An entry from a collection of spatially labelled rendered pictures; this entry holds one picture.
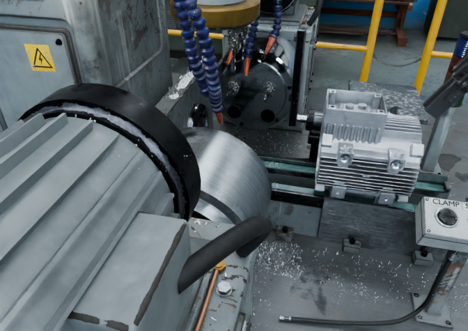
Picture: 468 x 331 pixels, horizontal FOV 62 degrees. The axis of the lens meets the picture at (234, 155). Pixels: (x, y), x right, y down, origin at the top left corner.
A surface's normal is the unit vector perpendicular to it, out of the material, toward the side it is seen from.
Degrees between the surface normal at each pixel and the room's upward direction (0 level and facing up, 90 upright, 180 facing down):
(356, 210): 90
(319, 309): 0
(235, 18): 90
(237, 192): 43
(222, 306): 0
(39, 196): 23
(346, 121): 90
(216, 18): 90
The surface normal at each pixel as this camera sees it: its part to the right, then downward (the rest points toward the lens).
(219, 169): 0.40, -0.70
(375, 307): 0.00, -0.83
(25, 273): 0.63, -0.54
